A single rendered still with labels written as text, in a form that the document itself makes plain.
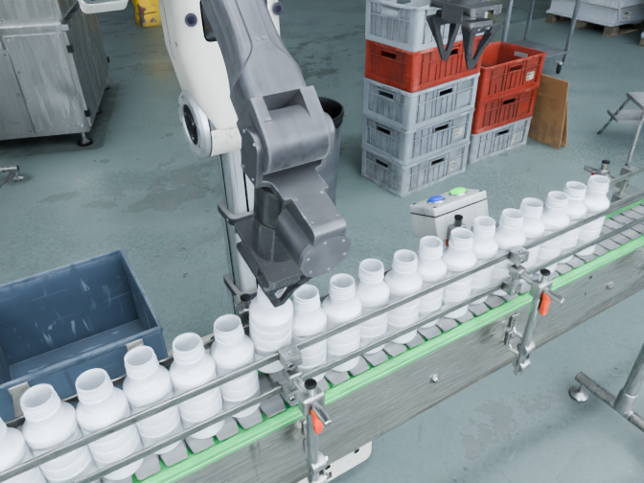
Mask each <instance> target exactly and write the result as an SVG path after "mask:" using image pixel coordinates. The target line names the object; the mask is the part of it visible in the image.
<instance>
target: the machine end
mask: <svg viewBox="0 0 644 483"><path fill-rule="evenodd" d="M108 62H110V60H109V57H107V56H106V52H105V48H104V41H103V37H102V33H101V28H100V24H99V20H98V16H97V13H96V12H94V13H85V12H83V11H82V10H81V7H80V4H79V1H78V0H0V140H9V139H18V138H29V137H40V136H50V135H60V134H69V133H79V134H80V135H81V138H82V139H80V140H79V141H78V142H77V145H78V146H80V147H86V146H90V145H92V144H93V143H94V142H93V139H90V138H86V137H85V134H84V133H85V132H89V131H90V130H91V127H92V125H93V122H94V119H95V116H96V115H99V114H102V113H103V110H102V109H99V108H98V107H99V105H100V102H101V99H102V96H103V93H104V91H105V90H108V89H110V86H109V85H106V82H107V79H108V76H109V73H110V69H109V64H108Z"/></svg>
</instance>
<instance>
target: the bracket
mask: <svg viewBox="0 0 644 483"><path fill-rule="evenodd" d="M609 165H610V161H609V160H602V164H601V168H600V169H597V170H596V169H594V168H591V167H590V166H588V165H586V166H585V167H584V170H585V171H588V172H590V173H591V175H602V176H605V177H607V178H608V179H609V180H611V179H614V178H615V177H614V176H611V175H610V172H611V169H610V168H609ZM638 169H639V168H637V167H635V166H632V165H630V164H629V165H626V166H624V167H622V169H621V172H620V174H619V175H623V174H625V173H629V172H634V171H636V170H638ZM635 176H636V175H634V176H632V177H629V179H630V178H633V177H635ZM629 179H628V178H627V179H624V180H622V181H619V182H617V183H615V187H617V188H619V189H620V192H617V193H615V194H613V195H612V198H611V202H614V201H617V200H619V199H623V198H626V197H628V196H629V195H627V194H625V193H623V191H624V190H625V189H627V188H629V186H630V182H631V181H630V180H629ZM462 221H463V216H462V215H455V216H454V222H453V224H452V225H449V226H448V234H447V239H446V245H448V244H449V236H450V234H451V231H452V230H453V229H455V228H466V227H467V225H466V224H465V223H463V222H462ZM509 251H510V252H511V254H510V258H509V259H508V260H509V261H511V262H512V263H514V264H513V265H511V266H510V268H509V273H508V274H509V275H510V276H511V277H509V278H507V279H505V280H503V281H502V283H504V285H503V288H502V289H501V290H503V291H504V292H506V293H507V294H508V295H510V296H512V295H514V294H516V293H518V292H520V290H521V286H522V282H521V281H519V279H522V280H524V281H525V282H527V283H528V284H530V285H531V287H530V291H529V294H530V295H531V296H533V300H532V304H531V308H530V311H529V314H528V318H527V322H526V325H525V329H524V333H523V336H522V335H521V334H520V333H518V332H517V330H516V325H517V322H518V316H519V313H516V314H514V315H512V317H511V321H510V325H509V328H510V329H511V328H512V330H511V331H510V332H509V333H507V336H506V340H505V345H507V344H508V349H509V351H511V352H512V353H513V354H514V355H516V356H517V358H516V359H514V360H513V367H514V374H515V375H516V376H521V375H522V371H524V370H526V369H527V368H529V367H530V366H531V362H530V360H529V358H530V355H531V353H532V352H534V351H535V350H536V345H535V343H534V342H533V341H532V337H533V333H534V330H535V327H536V324H537V320H538V316H539V313H540V314H541V315H546V313H547V311H548V308H549V305H550V302H551V300H552V299H553V300H554V301H556V302H557V303H559V304H560V305H562V304H563V303H564V302H565V299H564V298H563V297H562V296H561V295H559V294H557V293H556V292H554V291H553V290H551V288H552V285H553V280H551V279H550V278H549V276H550V274H551V271H550V270H549V269H546V268H542V269H541V270H540V275H539V279H537V280H536V279H534V278H533V277H531V276H530V275H528V274H526V273H525V272H526V268H525V267H524V266H522V265H521V264H523V263H525V262H528V258H529V254H530V251H528V250H526V249H525V248H523V247H521V246H520V245H519V246H517V247H514V248H512V249H510V250H509ZM233 299H234V301H235V302H236V304H237V306H236V315H237V316H238V317H239V318H240V320H241V323H242V326H243V327H244V326H246V325H249V306H250V303H251V302H252V301H251V295H250V294H249V293H244V294H242V295H241V296H239V295H235V296H234V298H233ZM514 335H516V336H517V337H518V338H520V339H521V342H519V343H518V344H517V350H518V352H517V351H516V350H514V349H513V348H512V341H513V338H514ZM278 353H279V358H280V359H279V361H280V363H281V364H282V365H283V367H284V378H285V380H286V381H284V382H282V383H281V386H282V391H283V392H282V394H283V396H284V397H285V399H286V400H287V402H288V403H291V402H294V401H296V400H297V401H298V408H299V410H300V411H301V413H302V414H303V415H304V416H306V418H307V419H306V421H304V422H303V423H302V425H303V435H306V434H307V439H305V440H303V441H304V452H308V457H307V459H306V461H307V465H308V467H309V474H308V475H307V479H308V481H309V483H328V481H327V478H328V477H329V476H328V474H327V472H326V471H325V468H326V467H327V461H328V457H327V455H326V454H322V452H321V451H319V445H318V434H320V433H321V432H322V429H323V426H324V427H329V426H330V425H331V424H332V423H333V421H332V420H331V418H330V417H329V416H328V414H327V413H326V412H325V410H324V409H323V407H324V406H325V393H324V391H323V390H322V388H321V387H320V386H319V385H317V381H316V380H315V379H306V380H305V382H303V381H302V372H301V371H300V369H299V368H298V367H297V366H298V365H300V364H302V363H303V361H302V353H301V352H300V351H299V349H298V348H297V347H296V345H295V344H294V343H292V344H290V345H287V346H286V347H284V348H282V349H279V350H278Z"/></svg>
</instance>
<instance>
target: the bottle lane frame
mask: <svg viewBox="0 0 644 483"><path fill-rule="evenodd" d="M640 235H641V234H640ZM629 240H630V239H629ZM583 262H584V261H583ZM557 273H558V272H557ZM558 274H559V277H557V278H555V279H553V285H552V288H551V290H553V291H554V292H556V293H557V294H559V295H561V296H562V297H563V298H564V299H565V302H564V303H563V304H562V305H560V304H559V303H557V302H556V301H554V300H553V299H552V300H551V302H550V305H549V308H548V311H547V313H546V315H541V314H540V313H539V316H538V320H537V324H536V327H535V330H534V333H533V337H532V341H533V342H534V343H535V345H536V349H538V348H539V347H540V346H542V345H544V344H546V343H548V342H549V341H551V340H553V339H555V338H557V337H558V336H560V335H562V334H565V333H566V332H568V331H570V330H572V329H573V328H575V327H577V326H579V325H581V324H582V323H584V322H586V321H588V320H589V319H590V318H592V317H594V316H596V315H598V314H599V313H601V312H603V311H605V310H607V309H609V308H611V307H613V306H614V305H616V304H618V303H620V302H622V301H623V300H625V299H627V298H629V297H631V296H632V295H634V294H636V293H637V292H639V291H640V290H642V289H644V235H641V236H640V237H639V238H637V239H635V240H630V241H629V242H627V243H625V244H623V245H620V244H619V247H617V248H615V249H613V250H611V251H609V250H608V253H606V254H604V255H602V256H600V257H598V256H596V259H594V260H592V261H590V262H587V263H586V262H584V264H582V265H580V266H578V267H576V268H573V267H571V270H570V271H568V272H566V273H565V274H560V273H558ZM529 291H530V290H529ZM529 291H527V292H525V293H523V294H520V293H517V294H518V296H517V297H516V298H514V299H512V300H510V301H505V300H503V299H502V298H501V299H502V300H503V301H504V302H503V304H501V305H499V306H497V307H495V308H493V309H492V308H490V307H488V306H487V305H486V306H487V307H488V308H489V310H488V311H486V312H484V313H482V314H480V315H478V316H477V315H475V314H473V313H471V314H472V315H473V319H471V320H469V321H467V322H465V323H463V324H461V323H459V322H457V321H456V320H455V322H456V323H457V326H456V327H454V328H452V329H450V330H448V331H446V332H444V331H443V330H441V329H440V328H438V327H437V328H438V329H439V330H440V331H441V334H439V335H437V336H435V337H433V338H431V339H429V340H428V339H426V338H424V337H423V336H422V338H423V339H424V343H422V344H420V345H418V346H415V347H413V348H409V347H407V346H406V345H404V344H403V345H404V347H405V348H406V351H405V352H403V353H401V354H399V355H397V356H394V357H391V356H390V355H388V354H387V353H386V355H387V356H388V360H386V361H384V362H383V363H381V364H379V365H377V366H373V365H371V364H370V363H369V362H367V361H366V362H367V364H368V366H369V369H368V370H366V371H364V372H362V373H360V374H358V375H356V376H353V375H352V374H351V373H350V372H349V371H347V373H348V375H349V376H350V377H349V379H347V380H345V381H343V382H341V383H339V384H338V385H332V384H331V383H330V382H329V381H327V383H328V384H329V389H327V390H325V391H324V393H325V406H324V407H323V409H324V410H325V412H326V413H327V414H328V416H329V417H330V418H331V420H332V421H333V423H332V424H331V425H330V426H329V427H324V426H323V429H322V432H321V433H320V434H318V445H319V451H321V452H322V454H326V455H327V457H328V461H327V466H329V465H330V464H331V463H333V462H335V461H337V460H338V459H340V458H342V457H344V456H346V455H347V454H349V453H351V452H353V451H355V450H356V449H359V448H361V447H363V446H364V445H366V444H368V443H370V442H371V441H373V440H375V439H377V438H379V437H380V436H381V435H383V434H385V433H387V432H388V431H390V430H392V429H394V428H395V427H397V426H400V425H402V424H403V423H405V422H407V421H409V420H411V419H412V418H414V417H416V416H418V415H420V414H421V413H423V412H425V411H427V410H428V409H430V408H431V407H433V406H435V405H436V404H438V403H441V402H443V401H444V400H446V399H448V398H450V397H452V396H453V395H455V394H457V393H459V392H460V391H462V390H464V389H466V388H468V387H469V386H471V385H473V384H475V383H477V382H478V381H480V380H483V379H484V378H486V377H487V376H489V375H491V374H492V373H494V372H496V371H498V370H500V369H501V368H503V367H505V366H507V365H509V364H510V363H512V362H513V360H514V359H516V358H517V356H516V355H514V354H513V353H512V352H511V351H509V349H508V344H507V345H505V340H506V336H507V333H509V332H510V331H511V330H512V328H511V329H510V328H509V325H510V321H511V317H512V315H514V314H516V313H519V316H518V321H517V325H516V330H517V332H518V333H519V334H521V335H522V336H523V333H524V329H525V325H526V322H527V318H528V314H529V311H530V308H531V304H532V300H533V296H531V295H530V294H529ZM284 404H285V406H286V410H284V411H282V412H280V413H278V414H276V415H274V416H272V417H270V418H267V417H266V415H265V414H264V413H263V411H262V412H261V414H262V417H263V421H262V422H260V423H258V424H256V425H253V426H252V427H250V428H248V429H244V428H243V427H242V426H241V425H240V424H239V423H237V425H238V428H239V433H237V434H235V435H233V436H231V437H229V438H227V439H225V440H223V441H219V439H218V438H217V437H216V436H215V435H214V436H213V440H214V445H213V446H211V447H209V448H207V449H205V450H203V451H200V452H198V453H196V454H194V453H193V452H192V451H191V450H190V448H189V447H186V448H187V452H188V458H186V459H184V460H182V461H180V462H178V463H176V464H174V465H172V466H170V467H167V466H166V465H165V463H164V462H163V460H162V459H161V460H160V466H161V471H160V472H157V473H155V474H153V475H151V476H149V477H147V478H145V479H143V480H141V481H140V480H138V478H137V477H136V475H135V474H133V475H132V483H298V482H299V481H301V480H303V479H305V478H307V475H308V474H309V467H308V465H307V461H306V459H307V457H308V452H304V441H303V440H305V439H307V434H306V435H303V425H302V423H303V422H304V421H306V420H307V418H306V416H304V415H303V414H302V413H301V411H300V410H299V408H298V404H296V405H295V406H290V405H289V404H288V403H287V402H285V401H284Z"/></svg>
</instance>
